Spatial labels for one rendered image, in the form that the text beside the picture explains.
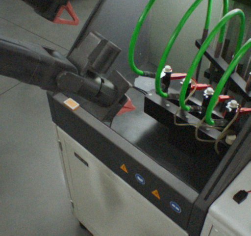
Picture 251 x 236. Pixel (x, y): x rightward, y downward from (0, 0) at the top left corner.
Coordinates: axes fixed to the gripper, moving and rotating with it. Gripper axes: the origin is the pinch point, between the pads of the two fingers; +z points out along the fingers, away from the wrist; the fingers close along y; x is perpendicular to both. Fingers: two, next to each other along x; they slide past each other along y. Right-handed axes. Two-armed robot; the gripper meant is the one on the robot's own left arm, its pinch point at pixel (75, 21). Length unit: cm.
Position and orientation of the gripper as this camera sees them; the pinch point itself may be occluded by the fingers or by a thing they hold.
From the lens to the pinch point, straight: 90.6
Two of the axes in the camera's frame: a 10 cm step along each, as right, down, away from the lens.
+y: -5.5, -3.9, 7.4
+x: -5.0, 8.6, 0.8
